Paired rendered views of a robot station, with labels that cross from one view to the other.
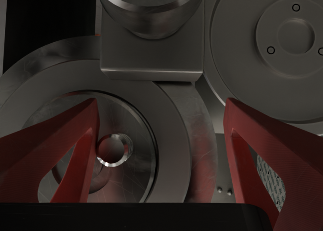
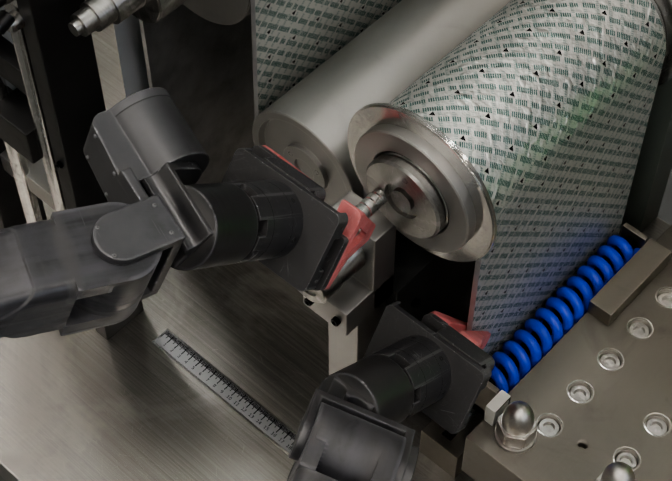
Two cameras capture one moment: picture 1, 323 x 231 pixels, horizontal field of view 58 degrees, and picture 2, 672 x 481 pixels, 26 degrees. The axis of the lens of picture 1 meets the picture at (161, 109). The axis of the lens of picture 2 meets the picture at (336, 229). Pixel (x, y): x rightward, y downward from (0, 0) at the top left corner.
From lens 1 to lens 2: 1.08 m
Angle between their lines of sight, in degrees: 60
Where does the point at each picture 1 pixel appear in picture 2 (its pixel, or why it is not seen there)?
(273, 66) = (315, 164)
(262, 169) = not seen: outside the picture
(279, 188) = not seen: outside the picture
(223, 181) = not seen: outside the picture
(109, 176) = (391, 182)
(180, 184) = (359, 149)
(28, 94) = (441, 245)
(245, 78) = (332, 165)
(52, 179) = (416, 204)
